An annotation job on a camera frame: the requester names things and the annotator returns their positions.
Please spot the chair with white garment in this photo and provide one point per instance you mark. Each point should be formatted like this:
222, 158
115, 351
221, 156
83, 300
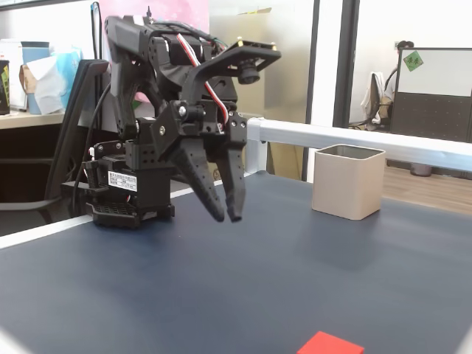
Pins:
376, 96

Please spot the pink cloth with skyline print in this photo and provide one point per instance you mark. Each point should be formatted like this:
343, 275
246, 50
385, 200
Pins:
177, 11

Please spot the grey waste bin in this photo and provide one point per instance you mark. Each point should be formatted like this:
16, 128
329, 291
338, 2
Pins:
420, 169

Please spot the blue cup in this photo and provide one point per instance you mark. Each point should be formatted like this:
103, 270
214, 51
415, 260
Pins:
33, 49

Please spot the black box with green print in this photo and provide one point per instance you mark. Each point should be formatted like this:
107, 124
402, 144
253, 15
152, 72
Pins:
4, 88

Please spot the person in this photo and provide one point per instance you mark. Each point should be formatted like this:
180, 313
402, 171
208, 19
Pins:
406, 45

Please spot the aluminium table rail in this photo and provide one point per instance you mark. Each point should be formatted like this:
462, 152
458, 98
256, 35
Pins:
332, 134

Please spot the black partition post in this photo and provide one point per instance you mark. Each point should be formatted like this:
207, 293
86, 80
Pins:
346, 62

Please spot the red cube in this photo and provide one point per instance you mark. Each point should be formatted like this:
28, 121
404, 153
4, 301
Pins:
330, 344

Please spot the green square sticker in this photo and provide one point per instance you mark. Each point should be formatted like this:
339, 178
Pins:
413, 60

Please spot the gripper camera with black mount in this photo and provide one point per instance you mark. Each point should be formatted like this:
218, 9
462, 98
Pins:
248, 72

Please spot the small cardboard box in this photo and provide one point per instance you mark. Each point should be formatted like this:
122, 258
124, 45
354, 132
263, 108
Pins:
215, 173

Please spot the light blue tissue pack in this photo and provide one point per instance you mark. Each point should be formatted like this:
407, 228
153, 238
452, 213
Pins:
70, 59

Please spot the white crumpled bag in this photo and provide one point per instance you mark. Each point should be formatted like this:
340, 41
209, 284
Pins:
46, 85

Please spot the beige square container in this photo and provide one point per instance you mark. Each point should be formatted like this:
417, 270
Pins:
343, 184

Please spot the office partition with whiteboard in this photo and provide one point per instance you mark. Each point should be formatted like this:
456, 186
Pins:
431, 110

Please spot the wooden desk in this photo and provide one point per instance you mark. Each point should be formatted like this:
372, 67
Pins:
22, 119

